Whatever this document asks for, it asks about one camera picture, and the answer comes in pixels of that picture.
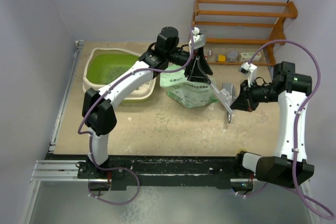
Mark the yellow small block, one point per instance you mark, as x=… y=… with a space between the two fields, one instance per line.
x=221 y=58

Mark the black white bag sealing strip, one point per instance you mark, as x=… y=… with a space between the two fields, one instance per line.
x=221 y=96

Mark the beige green litter box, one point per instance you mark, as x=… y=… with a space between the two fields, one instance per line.
x=105 y=65

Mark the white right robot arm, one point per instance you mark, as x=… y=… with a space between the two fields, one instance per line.
x=288 y=165

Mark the green litter pellets pile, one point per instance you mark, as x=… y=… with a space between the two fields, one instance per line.
x=110 y=73

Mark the wooden shelf rack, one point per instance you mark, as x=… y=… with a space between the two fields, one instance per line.
x=289 y=11

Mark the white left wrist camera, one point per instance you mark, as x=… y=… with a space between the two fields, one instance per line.
x=197 y=40

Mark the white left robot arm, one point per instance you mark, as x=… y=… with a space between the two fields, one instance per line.
x=99 y=106

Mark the silver metal scoop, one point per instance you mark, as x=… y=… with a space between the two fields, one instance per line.
x=230 y=92

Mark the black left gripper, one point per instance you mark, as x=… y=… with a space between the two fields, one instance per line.
x=197 y=70

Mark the green white carton box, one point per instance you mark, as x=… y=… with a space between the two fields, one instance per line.
x=246 y=56

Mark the grey round container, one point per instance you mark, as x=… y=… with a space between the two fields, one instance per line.
x=232 y=56

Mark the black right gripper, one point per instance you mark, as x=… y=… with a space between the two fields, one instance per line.
x=245 y=101

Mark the green cat litter bag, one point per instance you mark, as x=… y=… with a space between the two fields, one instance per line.
x=188 y=94

